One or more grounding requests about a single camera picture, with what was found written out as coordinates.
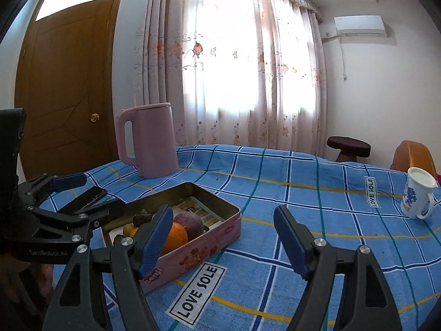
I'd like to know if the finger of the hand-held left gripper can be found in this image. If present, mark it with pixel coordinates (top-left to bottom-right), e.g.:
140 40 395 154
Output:
19 173 87 208
33 198 127 230

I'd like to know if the transom window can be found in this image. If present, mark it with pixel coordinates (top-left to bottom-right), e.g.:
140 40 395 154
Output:
34 0 119 21

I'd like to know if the dark round stool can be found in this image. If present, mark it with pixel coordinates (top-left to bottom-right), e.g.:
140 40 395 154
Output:
327 136 372 162

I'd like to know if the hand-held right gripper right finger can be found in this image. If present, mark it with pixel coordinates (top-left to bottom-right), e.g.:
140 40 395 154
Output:
273 204 402 331

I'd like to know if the orange wooden chair back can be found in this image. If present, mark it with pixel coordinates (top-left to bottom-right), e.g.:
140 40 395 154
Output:
392 140 436 176

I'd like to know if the floral sheer curtain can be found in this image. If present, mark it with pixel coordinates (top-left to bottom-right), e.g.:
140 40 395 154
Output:
133 0 328 156

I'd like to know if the large orange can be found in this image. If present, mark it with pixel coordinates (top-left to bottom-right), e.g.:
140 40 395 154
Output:
160 222 189 257

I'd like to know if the brown wooden door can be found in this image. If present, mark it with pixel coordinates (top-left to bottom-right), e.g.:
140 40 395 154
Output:
14 0 119 180

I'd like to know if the blue plaid blanket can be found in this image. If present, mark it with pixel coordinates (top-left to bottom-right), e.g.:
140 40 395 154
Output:
45 144 441 331

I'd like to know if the pink electric kettle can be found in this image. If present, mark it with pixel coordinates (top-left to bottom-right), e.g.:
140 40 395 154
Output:
115 102 179 179

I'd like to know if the pink floral tin box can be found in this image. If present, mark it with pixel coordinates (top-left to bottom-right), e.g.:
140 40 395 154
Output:
100 181 242 294

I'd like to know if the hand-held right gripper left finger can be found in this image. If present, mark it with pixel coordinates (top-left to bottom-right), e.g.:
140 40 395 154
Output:
41 204 174 331

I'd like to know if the purple passion fruit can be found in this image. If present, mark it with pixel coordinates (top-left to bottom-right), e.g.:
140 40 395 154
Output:
172 212 209 242

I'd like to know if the white air conditioner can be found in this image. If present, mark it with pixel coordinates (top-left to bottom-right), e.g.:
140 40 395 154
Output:
334 15 386 37

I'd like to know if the white blue floral mug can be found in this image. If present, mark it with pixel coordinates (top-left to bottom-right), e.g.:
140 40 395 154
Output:
400 166 439 220

